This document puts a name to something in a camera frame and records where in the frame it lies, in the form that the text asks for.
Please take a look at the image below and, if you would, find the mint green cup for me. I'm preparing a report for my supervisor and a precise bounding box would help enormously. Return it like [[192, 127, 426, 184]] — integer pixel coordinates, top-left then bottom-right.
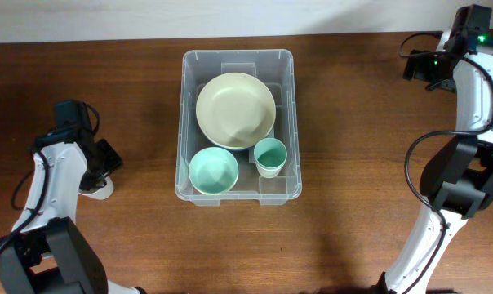
[[254, 138, 288, 170]]

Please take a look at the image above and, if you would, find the cream cup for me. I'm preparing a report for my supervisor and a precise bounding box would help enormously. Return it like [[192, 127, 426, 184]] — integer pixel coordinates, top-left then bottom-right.
[[255, 162, 284, 179]]

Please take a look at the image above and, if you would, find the grey cup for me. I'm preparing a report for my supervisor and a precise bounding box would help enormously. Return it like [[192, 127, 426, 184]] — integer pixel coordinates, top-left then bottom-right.
[[78, 176, 114, 200]]

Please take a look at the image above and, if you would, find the clear plastic storage bin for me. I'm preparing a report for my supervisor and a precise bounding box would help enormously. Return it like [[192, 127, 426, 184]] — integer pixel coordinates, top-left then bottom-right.
[[175, 49, 303, 207]]

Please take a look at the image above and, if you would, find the mint green small bowl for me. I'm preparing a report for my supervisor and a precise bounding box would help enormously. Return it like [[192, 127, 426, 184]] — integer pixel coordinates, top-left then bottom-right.
[[189, 147, 239, 195]]

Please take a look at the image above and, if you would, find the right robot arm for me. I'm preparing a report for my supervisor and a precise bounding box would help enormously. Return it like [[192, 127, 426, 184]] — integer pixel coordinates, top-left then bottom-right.
[[370, 4, 493, 293]]

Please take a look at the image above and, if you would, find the cream bowl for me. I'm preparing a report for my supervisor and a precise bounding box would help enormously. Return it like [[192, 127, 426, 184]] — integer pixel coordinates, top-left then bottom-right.
[[195, 72, 278, 147], [196, 109, 275, 147]]

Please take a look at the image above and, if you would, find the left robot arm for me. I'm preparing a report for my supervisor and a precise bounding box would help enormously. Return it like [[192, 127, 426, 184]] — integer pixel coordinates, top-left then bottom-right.
[[0, 100, 143, 294]]

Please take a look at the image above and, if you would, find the yellow small bowl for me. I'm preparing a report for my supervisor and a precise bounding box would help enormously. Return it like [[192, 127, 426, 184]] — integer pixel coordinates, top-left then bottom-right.
[[189, 162, 239, 194]]

